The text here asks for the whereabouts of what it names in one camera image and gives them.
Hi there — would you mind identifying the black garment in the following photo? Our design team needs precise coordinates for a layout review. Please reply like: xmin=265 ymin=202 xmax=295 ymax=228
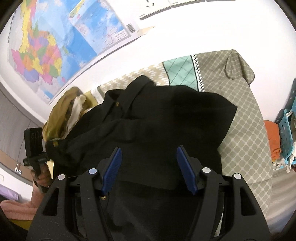
xmin=45 ymin=75 xmax=238 ymax=241

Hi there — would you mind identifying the person's left forearm pink sleeve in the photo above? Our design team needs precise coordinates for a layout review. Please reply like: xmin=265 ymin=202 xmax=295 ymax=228
xmin=0 ymin=182 xmax=49 ymax=220

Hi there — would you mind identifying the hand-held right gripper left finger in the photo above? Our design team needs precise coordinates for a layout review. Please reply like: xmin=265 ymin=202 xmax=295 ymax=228
xmin=26 ymin=146 xmax=122 ymax=241

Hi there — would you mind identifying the white wall socket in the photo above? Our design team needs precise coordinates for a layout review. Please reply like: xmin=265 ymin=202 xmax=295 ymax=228
xmin=139 ymin=0 xmax=172 ymax=20

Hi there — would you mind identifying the purple cloth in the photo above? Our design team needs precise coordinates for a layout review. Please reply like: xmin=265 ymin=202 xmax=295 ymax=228
xmin=0 ymin=185 xmax=19 ymax=201

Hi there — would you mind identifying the white cloth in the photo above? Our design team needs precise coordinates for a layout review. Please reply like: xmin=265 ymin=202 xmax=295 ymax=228
xmin=67 ymin=94 xmax=88 ymax=131

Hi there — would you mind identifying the orange cloth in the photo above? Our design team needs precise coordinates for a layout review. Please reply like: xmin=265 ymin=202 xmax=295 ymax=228
xmin=264 ymin=120 xmax=282 ymax=162

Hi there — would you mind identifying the multicoloured country wall map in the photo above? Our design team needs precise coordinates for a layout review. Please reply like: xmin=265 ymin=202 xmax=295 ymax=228
xmin=7 ymin=0 xmax=98 ymax=105

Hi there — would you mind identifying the patchwork patterned bed sheet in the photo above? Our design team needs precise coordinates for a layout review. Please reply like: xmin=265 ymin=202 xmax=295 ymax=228
xmin=84 ymin=49 xmax=272 ymax=220

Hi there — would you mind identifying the teal perforated plastic basket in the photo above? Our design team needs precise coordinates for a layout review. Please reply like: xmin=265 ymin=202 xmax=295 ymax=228
xmin=276 ymin=109 xmax=296 ymax=168

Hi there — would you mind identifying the blue world wall map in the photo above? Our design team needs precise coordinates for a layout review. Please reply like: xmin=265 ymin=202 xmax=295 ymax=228
xmin=69 ymin=0 xmax=155 ymax=39

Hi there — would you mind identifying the person's left hand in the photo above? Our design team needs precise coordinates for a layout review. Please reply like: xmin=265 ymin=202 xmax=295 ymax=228
xmin=31 ymin=161 xmax=55 ymax=189

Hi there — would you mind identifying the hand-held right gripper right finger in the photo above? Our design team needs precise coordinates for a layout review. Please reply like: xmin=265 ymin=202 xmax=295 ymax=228
xmin=176 ymin=146 xmax=271 ymax=241

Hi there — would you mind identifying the mustard yellow garment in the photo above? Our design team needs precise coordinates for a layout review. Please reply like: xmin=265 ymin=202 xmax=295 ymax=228
xmin=43 ymin=87 xmax=98 ymax=142

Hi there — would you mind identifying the grey wood-grain panel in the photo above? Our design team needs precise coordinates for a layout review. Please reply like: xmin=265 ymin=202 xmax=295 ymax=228
xmin=0 ymin=87 xmax=48 ymax=167

